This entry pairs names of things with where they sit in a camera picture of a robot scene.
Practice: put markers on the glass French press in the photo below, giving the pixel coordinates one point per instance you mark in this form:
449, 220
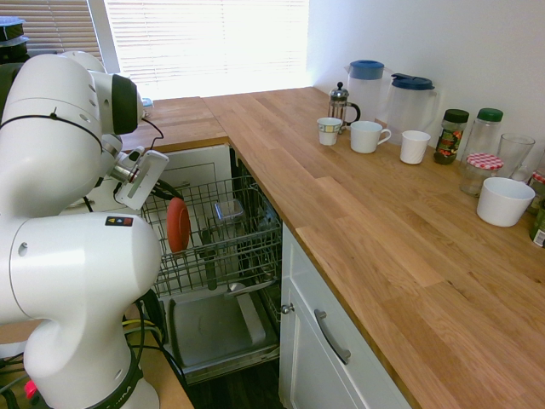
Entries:
340, 106

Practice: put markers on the red button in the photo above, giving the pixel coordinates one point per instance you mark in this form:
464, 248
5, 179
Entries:
30, 389

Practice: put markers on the wooden robot stand board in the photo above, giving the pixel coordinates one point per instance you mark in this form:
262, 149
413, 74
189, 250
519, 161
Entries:
164, 383

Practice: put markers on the white ceramic bowl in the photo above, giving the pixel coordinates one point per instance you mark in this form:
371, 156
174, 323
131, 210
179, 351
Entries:
502, 209

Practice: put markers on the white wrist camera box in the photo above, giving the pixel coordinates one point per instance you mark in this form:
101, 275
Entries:
134, 157

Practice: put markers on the clear pitcher dark spouted lid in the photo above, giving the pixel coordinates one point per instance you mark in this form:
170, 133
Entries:
411, 115

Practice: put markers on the white cabinet door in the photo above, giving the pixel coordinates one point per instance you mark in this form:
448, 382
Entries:
315, 370

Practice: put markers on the red round plate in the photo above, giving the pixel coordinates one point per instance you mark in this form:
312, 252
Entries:
178, 226

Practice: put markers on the patterned ceramic cup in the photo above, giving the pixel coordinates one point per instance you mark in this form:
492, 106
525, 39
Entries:
328, 131

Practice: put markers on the clear plastic container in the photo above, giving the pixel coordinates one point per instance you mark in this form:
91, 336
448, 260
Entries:
229, 209

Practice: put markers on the white ribbed cup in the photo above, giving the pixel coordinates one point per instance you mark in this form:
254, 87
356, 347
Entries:
414, 149

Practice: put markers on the horizontal slat window blind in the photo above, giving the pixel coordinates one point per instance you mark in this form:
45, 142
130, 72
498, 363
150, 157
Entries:
55, 25
204, 42

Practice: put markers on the glass jar red checkered lid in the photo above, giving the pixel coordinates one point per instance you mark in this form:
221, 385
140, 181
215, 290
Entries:
481, 164

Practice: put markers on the clear drinking glass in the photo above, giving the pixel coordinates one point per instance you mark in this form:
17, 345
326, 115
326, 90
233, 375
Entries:
515, 157

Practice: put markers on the round metal cabinet knob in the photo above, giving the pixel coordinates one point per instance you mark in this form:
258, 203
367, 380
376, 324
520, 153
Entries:
288, 308

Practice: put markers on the black stacked containers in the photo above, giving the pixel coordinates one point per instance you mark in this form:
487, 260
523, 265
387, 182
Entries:
10, 32

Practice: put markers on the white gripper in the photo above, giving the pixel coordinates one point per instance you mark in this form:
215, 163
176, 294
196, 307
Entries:
142, 183

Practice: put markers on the clear pitcher round blue lid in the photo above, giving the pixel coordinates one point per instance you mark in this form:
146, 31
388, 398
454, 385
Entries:
366, 93

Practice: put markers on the clear jar green lid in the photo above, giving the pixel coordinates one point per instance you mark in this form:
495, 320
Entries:
485, 136

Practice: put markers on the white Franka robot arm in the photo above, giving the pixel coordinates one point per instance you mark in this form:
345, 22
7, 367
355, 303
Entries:
64, 255

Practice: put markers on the dark green jar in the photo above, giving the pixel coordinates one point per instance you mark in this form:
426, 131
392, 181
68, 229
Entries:
538, 226

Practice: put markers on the open dishwasher door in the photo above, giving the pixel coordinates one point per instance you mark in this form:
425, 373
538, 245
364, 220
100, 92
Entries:
213, 328

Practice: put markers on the small jar red checkered lid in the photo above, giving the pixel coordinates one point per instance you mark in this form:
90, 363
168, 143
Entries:
538, 187

